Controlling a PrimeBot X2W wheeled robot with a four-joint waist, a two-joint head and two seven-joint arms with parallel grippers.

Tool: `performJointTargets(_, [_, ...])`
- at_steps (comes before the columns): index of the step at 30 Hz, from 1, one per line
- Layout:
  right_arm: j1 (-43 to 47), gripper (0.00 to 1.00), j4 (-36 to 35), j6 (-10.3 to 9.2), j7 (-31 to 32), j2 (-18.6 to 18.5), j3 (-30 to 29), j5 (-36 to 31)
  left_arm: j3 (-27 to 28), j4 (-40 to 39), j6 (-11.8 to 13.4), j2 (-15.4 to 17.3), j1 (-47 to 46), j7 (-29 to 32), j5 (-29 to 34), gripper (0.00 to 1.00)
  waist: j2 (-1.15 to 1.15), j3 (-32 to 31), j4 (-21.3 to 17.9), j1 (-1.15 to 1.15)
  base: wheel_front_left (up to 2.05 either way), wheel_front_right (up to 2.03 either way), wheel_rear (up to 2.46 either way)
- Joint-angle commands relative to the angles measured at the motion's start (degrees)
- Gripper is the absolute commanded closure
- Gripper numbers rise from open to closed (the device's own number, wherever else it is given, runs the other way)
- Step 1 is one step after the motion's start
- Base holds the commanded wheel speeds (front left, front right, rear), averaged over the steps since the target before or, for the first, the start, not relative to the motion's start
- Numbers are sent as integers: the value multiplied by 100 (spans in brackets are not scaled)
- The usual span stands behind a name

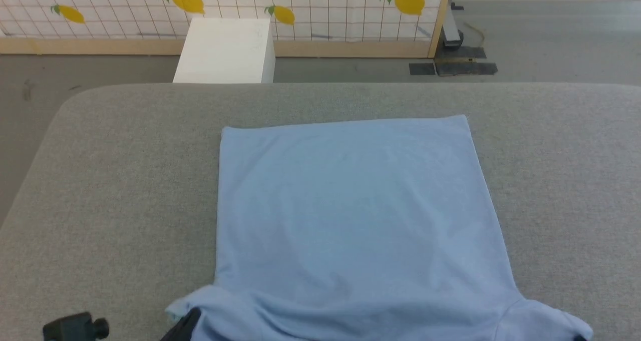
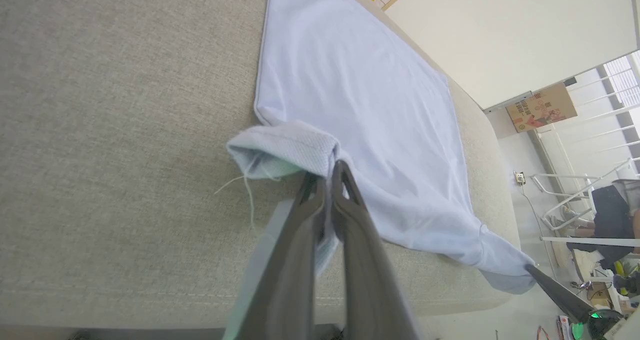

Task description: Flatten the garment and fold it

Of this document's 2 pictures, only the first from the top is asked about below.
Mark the white box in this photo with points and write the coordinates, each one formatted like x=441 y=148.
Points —
x=225 y=50

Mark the lemon print partition panel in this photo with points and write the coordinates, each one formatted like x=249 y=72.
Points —
x=125 y=25

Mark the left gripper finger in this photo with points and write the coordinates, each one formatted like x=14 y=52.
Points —
x=186 y=328

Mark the small black floor tape patch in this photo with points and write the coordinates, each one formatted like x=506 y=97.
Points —
x=422 y=69

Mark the grey metal stand post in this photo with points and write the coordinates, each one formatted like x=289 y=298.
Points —
x=450 y=25

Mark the large black floor tape patch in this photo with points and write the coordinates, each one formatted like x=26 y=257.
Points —
x=465 y=68

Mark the light blue garment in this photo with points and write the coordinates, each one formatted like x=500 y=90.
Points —
x=350 y=221

